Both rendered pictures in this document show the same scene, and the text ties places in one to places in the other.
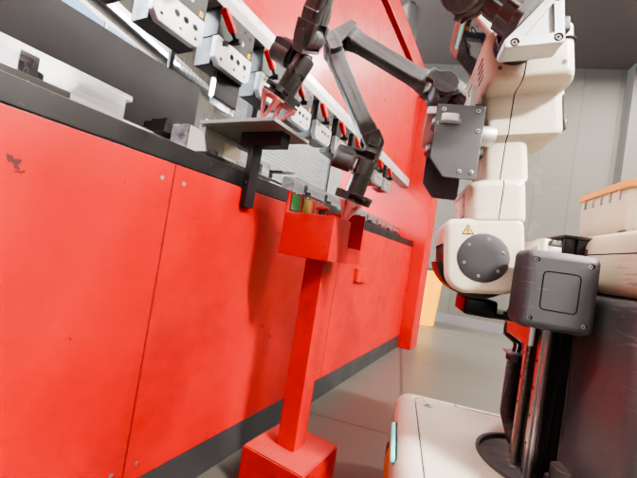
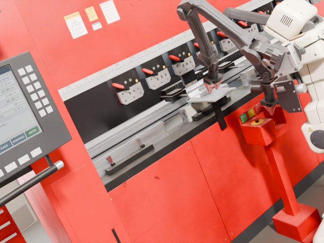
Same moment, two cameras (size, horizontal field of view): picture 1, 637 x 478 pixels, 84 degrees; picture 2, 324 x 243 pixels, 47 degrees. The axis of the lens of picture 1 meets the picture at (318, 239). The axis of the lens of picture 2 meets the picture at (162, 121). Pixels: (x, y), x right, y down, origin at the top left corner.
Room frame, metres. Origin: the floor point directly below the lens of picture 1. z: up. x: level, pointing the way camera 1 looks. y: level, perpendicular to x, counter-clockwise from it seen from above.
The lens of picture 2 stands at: (-0.97, -0.70, 1.54)
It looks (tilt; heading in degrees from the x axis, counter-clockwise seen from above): 15 degrees down; 34
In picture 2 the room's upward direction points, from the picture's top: 23 degrees counter-clockwise
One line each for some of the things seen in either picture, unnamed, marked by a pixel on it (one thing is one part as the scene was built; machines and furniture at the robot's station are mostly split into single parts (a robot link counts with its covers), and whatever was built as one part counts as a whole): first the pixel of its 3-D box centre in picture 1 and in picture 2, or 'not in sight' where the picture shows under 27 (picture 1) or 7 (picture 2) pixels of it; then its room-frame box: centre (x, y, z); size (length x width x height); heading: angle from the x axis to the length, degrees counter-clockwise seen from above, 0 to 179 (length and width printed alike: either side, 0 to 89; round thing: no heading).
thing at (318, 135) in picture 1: (317, 124); (244, 27); (1.60, 0.09, 1.25); 0.15 x 0.09 x 0.17; 152
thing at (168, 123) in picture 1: (184, 130); (181, 94); (1.17, 0.50, 1.01); 0.26 x 0.12 x 0.05; 62
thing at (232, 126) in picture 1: (255, 132); (210, 95); (1.02, 0.23, 1.00); 0.26 x 0.18 x 0.01; 62
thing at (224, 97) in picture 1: (224, 95); (188, 78); (1.09, 0.36, 1.12); 0.10 x 0.02 x 0.10; 152
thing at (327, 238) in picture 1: (324, 229); (263, 123); (1.04, -0.01, 0.75); 0.20 x 0.16 x 0.18; 150
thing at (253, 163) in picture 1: (260, 171); (221, 112); (1.00, 0.20, 0.88); 0.14 x 0.04 x 0.22; 62
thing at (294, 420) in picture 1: (305, 351); (281, 175); (1.04, -0.01, 0.39); 0.06 x 0.06 x 0.54; 60
